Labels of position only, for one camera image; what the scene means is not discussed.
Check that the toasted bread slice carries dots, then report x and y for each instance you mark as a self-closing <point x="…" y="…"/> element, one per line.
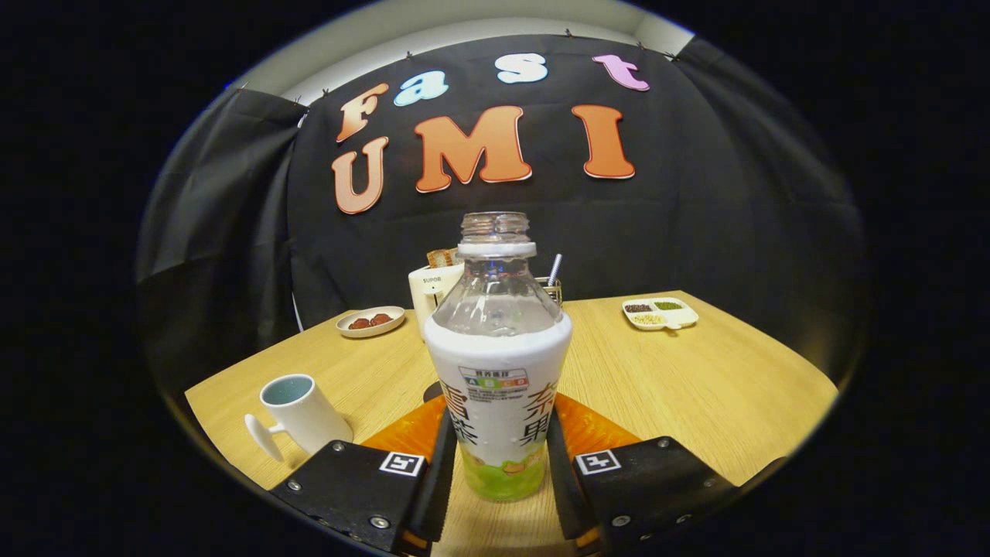
<point x="442" y="257"/>

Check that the small beige plate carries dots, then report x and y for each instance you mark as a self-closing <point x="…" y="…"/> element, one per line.
<point x="371" y="330"/>

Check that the white toaster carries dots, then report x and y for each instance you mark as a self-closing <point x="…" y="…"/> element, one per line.
<point x="427" y="298"/>

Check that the white ceramic cup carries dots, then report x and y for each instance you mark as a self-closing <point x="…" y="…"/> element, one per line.
<point x="309" y="418"/>

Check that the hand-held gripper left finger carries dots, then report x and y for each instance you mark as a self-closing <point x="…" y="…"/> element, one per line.
<point x="348" y="487"/>

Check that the wooden table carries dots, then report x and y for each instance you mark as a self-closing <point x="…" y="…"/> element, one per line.
<point x="681" y="387"/>

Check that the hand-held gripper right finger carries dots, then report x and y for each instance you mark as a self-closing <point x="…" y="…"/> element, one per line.
<point x="657" y="487"/>

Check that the dark brown round coaster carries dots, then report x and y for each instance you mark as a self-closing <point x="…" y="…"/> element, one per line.
<point x="431" y="393"/>

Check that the white divided bean dish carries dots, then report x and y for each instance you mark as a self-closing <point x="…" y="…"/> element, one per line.
<point x="660" y="313"/>

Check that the metal spoon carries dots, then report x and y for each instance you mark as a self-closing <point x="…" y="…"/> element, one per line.
<point x="554" y="267"/>

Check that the clear plastic juice bottle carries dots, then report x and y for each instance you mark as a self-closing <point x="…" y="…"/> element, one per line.
<point x="499" y="363"/>

